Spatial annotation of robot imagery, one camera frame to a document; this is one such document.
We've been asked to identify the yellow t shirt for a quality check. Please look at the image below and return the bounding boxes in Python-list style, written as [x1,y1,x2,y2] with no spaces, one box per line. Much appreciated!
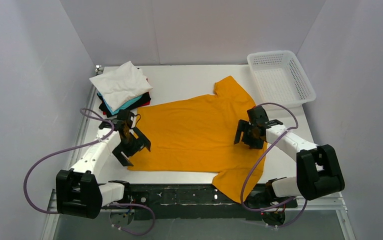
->
[129,76,264,203]

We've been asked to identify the aluminium table frame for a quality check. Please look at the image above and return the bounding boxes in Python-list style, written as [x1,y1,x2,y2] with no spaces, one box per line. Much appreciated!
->
[40,65,105,240]

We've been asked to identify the white plastic basket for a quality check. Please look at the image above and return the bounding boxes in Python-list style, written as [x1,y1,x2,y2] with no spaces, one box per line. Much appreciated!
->
[247,50,317,108]

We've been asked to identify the cyan folded t shirt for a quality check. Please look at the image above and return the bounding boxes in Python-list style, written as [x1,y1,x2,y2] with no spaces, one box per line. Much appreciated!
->
[97,92,144,116]

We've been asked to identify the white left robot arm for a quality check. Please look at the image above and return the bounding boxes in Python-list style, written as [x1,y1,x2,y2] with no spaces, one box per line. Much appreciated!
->
[55,110,151,219]

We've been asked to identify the black folded t shirt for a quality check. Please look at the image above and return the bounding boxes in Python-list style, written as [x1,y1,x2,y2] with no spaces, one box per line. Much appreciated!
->
[98,92,152,119]

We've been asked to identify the white folded t shirt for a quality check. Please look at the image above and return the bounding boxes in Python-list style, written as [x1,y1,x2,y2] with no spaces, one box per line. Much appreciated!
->
[89,61,153,111]

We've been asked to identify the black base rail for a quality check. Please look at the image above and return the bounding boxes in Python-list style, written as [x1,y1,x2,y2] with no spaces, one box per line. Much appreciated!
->
[62,183,298,221]

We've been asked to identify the red folded t shirt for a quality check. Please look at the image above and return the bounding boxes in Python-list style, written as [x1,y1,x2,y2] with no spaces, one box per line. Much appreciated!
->
[102,77,151,116]

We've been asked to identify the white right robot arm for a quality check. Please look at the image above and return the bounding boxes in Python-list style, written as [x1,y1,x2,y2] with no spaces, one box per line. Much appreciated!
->
[234,105,345,202]

